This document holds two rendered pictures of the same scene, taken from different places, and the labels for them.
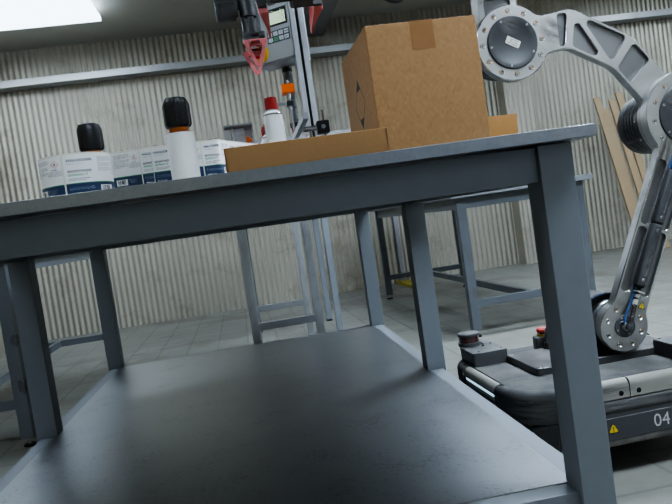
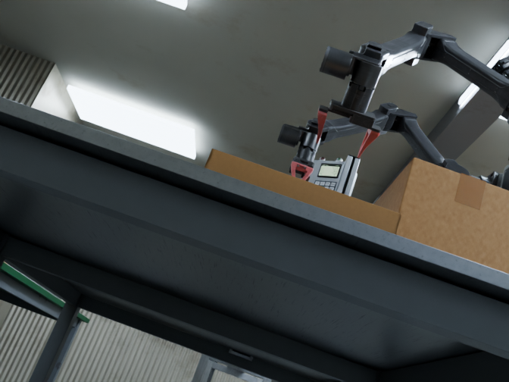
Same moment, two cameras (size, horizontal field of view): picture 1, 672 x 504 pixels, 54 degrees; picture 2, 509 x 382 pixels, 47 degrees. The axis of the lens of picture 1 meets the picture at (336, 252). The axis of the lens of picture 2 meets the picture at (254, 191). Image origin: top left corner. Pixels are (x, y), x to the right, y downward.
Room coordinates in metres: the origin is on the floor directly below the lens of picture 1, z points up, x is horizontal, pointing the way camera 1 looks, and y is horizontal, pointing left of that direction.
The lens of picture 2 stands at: (0.35, -0.06, 0.58)
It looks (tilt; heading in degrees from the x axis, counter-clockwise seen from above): 20 degrees up; 11
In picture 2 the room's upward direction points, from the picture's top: 21 degrees clockwise
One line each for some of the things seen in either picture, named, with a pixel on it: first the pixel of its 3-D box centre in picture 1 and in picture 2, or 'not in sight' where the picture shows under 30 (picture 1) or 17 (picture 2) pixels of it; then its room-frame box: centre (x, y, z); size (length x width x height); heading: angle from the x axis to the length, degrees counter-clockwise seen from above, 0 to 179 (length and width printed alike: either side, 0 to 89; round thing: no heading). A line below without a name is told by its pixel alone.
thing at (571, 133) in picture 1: (219, 208); (191, 299); (2.04, 0.33, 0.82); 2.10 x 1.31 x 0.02; 7
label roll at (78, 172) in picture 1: (78, 182); not in sight; (1.96, 0.72, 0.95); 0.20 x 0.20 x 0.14
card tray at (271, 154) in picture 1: (301, 160); (288, 227); (1.20, 0.04, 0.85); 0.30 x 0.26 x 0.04; 7
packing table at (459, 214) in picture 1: (462, 250); not in sight; (4.60, -0.87, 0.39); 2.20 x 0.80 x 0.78; 8
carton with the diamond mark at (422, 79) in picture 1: (410, 99); (429, 259); (1.55, -0.22, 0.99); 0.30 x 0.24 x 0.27; 8
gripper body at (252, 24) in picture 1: (252, 30); (304, 161); (1.98, 0.15, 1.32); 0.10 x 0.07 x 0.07; 8
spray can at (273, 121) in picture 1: (275, 135); not in sight; (1.81, 0.12, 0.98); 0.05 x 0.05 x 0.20
